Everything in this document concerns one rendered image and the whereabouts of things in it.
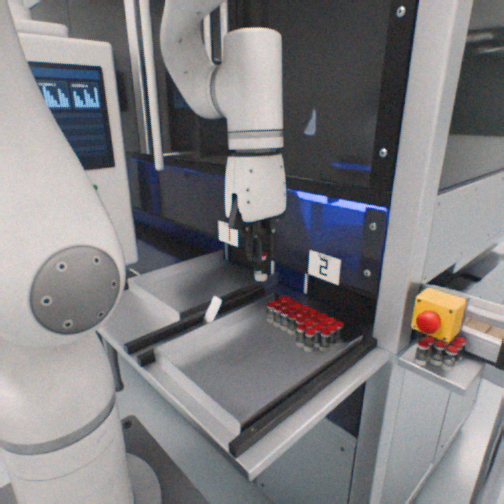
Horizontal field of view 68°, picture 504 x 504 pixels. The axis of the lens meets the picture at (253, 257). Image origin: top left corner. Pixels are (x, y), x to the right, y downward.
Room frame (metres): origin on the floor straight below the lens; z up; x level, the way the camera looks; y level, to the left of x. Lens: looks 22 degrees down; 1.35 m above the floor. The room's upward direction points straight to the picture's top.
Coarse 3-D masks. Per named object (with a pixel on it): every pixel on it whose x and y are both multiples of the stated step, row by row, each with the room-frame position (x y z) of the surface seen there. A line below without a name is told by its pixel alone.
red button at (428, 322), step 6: (426, 312) 0.58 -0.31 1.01; (432, 312) 0.58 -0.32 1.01; (420, 318) 0.58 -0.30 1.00; (426, 318) 0.57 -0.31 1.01; (432, 318) 0.57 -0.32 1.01; (438, 318) 0.57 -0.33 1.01; (420, 324) 0.58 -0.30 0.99; (426, 324) 0.57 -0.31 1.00; (432, 324) 0.56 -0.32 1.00; (438, 324) 0.56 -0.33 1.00; (420, 330) 0.58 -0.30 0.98; (426, 330) 0.57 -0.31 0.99; (432, 330) 0.56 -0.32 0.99
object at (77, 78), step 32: (32, 32) 1.19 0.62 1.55; (64, 32) 1.25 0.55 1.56; (32, 64) 1.16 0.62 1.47; (64, 64) 1.22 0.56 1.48; (96, 64) 1.29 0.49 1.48; (64, 96) 1.21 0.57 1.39; (96, 96) 1.27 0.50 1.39; (64, 128) 1.20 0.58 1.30; (96, 128) 1.26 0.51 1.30; (96, 160) 1.25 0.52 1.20; (128, 192) 1.32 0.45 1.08; (128, 224) 1.31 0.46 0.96; (128, 256) 1.30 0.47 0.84
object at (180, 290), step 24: (192, 264) 1.08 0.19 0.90; (216, 264) 1.12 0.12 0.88; (144, 288) 0.94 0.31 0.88; (168, 288) 0.94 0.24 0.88; (192, 288) 0.94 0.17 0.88; (216, 288) 0.94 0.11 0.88; (240, 288) 0.88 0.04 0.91; (264, 288) 0.94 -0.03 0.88; (168, 312) 0.78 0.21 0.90; (192, 312) 0.77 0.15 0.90
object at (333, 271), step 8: (312, 256) 0.80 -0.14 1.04; (320, 256) 0.78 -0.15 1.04; (328, 256) 0.77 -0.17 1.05; (312, 264) 0.80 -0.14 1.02; (320, 264) 0.78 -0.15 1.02; (328, 264) 0.77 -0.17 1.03; (336, 264) 0.75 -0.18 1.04; (312, 272) 0.80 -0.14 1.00; (328, 272) 0.76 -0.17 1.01; (336, 272) 0.75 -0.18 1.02; (328, 280) 0.76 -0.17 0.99; (336, 280) 0.75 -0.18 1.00
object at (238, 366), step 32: (224, 320) 0.73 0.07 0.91; (256, 320) 0.77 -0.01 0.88; (160, 352) 0.60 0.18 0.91; (192, 352) 0.64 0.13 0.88; (224, 352) 0.64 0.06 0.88; (256, 352) 0.64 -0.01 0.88; (288, 352) 0.64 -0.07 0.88; (320, 352) 0.64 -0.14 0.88; (192, 384) 0.52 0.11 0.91; (224, 384) 0.55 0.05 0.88; (256, 384) 0.55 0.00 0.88; (288, 384) 0.55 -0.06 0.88; (224, 416) 0.45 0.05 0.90; (256, 416) 0.45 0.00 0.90
